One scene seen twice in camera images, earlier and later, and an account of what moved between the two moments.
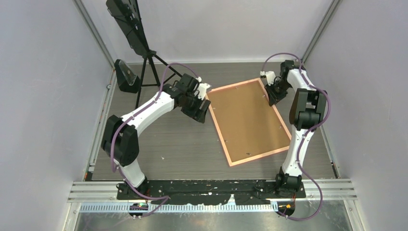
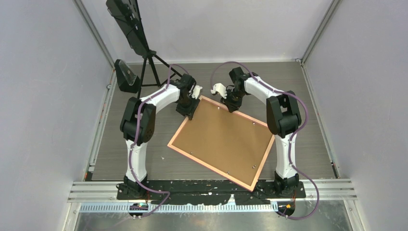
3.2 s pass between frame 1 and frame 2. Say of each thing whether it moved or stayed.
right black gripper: moved
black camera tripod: stayed
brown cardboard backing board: moved
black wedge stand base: stayed
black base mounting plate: stayed
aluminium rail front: stayed
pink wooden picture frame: moved
